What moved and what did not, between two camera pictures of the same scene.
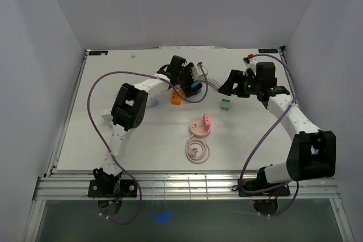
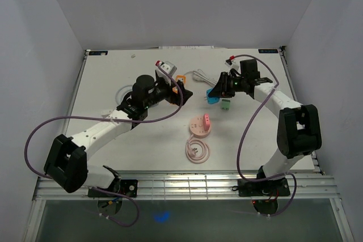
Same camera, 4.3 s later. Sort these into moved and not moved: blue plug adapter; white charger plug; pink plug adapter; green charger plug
Moved: blue plug adapter
Not moved: green charger plug; pink plug adapter; white charger plug
